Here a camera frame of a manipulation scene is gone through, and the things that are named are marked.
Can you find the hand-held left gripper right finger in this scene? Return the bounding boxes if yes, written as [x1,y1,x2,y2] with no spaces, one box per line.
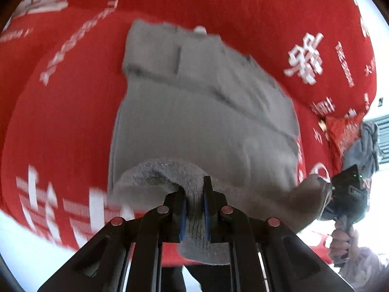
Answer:
[203,176,354,292]

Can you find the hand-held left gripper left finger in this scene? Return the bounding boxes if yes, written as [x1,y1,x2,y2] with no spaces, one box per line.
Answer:
[38,188,187,292]

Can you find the person's right hand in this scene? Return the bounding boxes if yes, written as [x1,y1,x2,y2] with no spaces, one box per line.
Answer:
[329,220,360,264]

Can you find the grey sweater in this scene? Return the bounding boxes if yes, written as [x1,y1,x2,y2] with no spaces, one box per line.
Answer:
[108,18,333,265]

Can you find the red printed blanket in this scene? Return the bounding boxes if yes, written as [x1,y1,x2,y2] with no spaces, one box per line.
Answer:
[0,0,379,266]

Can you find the person's black pants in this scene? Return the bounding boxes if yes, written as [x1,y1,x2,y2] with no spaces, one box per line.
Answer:
[161,263,231,292]

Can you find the grey-blue cloth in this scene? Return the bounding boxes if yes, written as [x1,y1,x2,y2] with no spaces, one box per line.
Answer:
[342,121,384,189]

